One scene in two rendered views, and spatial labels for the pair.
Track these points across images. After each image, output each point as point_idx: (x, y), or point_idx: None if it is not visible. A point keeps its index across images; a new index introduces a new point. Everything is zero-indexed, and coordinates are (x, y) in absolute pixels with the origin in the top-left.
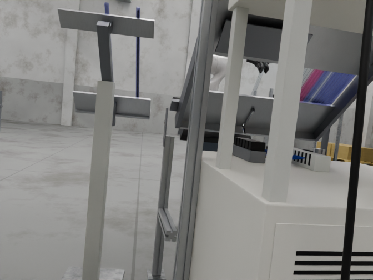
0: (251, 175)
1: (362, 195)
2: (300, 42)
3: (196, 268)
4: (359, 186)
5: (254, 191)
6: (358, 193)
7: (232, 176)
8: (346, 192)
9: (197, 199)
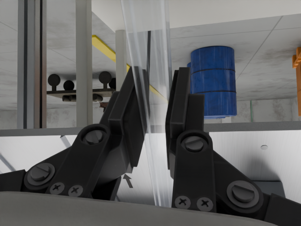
0: (110, 5)
1: (181, 16)
2: None
3: None
4: (199, 2)
5: (112, 27)
6: (182, 13)
7: (96, 10)
8: (173, 15)
9: None
